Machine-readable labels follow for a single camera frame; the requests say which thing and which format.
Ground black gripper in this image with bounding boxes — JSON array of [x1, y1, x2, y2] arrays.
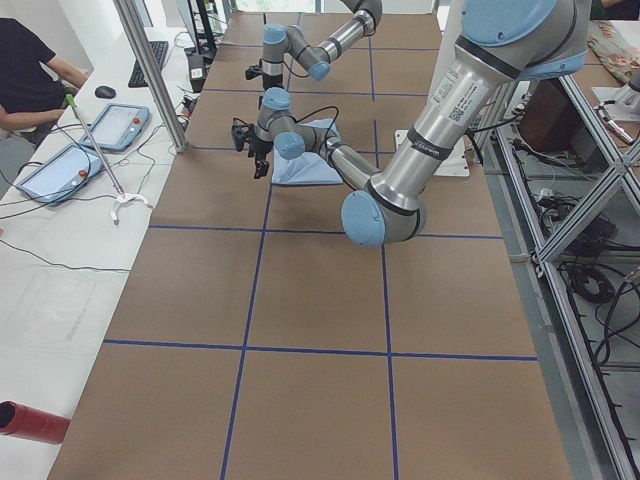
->
[[245, 59, 283, 90], [231, 117, 273, 179]]

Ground light blue t-shirt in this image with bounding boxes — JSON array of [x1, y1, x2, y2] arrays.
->
[[271, 131, 343, 186]]

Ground third robot base arm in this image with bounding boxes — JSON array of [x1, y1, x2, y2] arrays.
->
[[592, 70, 639, 123]]

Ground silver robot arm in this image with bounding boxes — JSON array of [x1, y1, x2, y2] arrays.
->
[[231, 1, 591, 247], [244, 0, 383, 90]]

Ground black keyboard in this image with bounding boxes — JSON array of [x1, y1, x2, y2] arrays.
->
[[127, 39, 170, 89]]

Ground reacher grabber stick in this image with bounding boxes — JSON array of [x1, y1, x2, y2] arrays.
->
[[65, 94, 153, 225]]

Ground far teach pendant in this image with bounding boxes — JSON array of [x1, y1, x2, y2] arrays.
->
[[89, 103, 150, 153]]

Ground teach pendant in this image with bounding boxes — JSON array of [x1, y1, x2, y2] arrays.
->
[[89, 103, 150, 153], [16, 145, 103, 205]]

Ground black computer mouse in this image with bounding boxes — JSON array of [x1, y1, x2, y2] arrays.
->
[[94, 85, 116, 99]]

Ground near teach pendant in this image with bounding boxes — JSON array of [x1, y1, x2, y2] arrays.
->
[[16, 145, 103, 205]]

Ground seated person in black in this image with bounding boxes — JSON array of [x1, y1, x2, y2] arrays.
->
[[1, 18, 87, 146]]

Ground red bottle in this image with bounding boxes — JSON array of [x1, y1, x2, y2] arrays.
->
[[1, 401, 70, 445]]

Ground floral cloth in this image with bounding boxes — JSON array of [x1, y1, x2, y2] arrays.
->
[[587, 20, 639, 84]]

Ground aluminium frame post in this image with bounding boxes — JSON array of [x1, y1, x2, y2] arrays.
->
[[113, 0, 187, 153]]

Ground cable bundle under frame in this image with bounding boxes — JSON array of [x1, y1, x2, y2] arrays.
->
[[529, 184, 640, 371]]

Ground aluminium frame rails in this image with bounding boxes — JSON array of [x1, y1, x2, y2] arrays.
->
[[474, 65, 639, 479]]

